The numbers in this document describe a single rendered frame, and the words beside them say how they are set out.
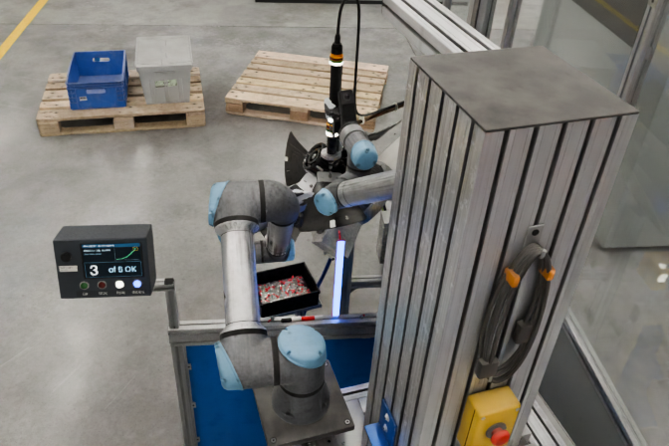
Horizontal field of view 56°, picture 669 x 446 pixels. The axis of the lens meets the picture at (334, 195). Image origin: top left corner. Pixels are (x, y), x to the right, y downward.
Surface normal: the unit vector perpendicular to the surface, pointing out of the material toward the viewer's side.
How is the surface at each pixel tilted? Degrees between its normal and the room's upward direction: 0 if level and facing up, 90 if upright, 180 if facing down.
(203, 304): 0
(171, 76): 95
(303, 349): 7
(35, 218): 0
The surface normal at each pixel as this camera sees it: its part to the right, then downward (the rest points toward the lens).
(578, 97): 0.05, -0.82
